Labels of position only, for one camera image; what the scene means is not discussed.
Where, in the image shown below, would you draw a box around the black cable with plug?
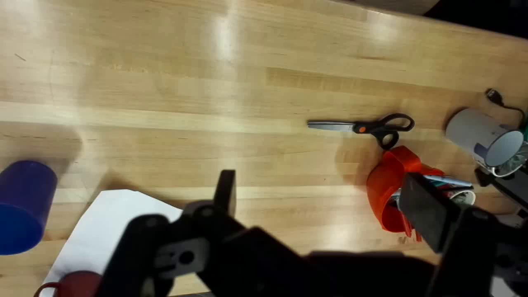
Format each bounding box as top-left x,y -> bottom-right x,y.
484,87 -> 528,125

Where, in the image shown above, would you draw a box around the black orange handled scissors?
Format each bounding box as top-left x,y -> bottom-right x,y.
306,112 -> 416,151

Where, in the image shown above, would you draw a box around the white mug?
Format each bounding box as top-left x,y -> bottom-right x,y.
444,107 -> 527,170

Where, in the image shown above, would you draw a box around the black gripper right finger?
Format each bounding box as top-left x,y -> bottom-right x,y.
400,171 -> 466,254

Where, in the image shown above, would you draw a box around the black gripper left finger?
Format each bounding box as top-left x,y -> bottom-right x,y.
213,168 -> 238,217

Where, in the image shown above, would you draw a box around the dark red mug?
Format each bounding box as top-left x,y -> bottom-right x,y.
34,269 -> 106,297

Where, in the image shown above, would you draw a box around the blue plastic cup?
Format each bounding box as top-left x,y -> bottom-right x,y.
0,160 -> 60,255

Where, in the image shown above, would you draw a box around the white paper sheet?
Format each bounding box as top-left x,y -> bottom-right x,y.
40,188 -> 185,285

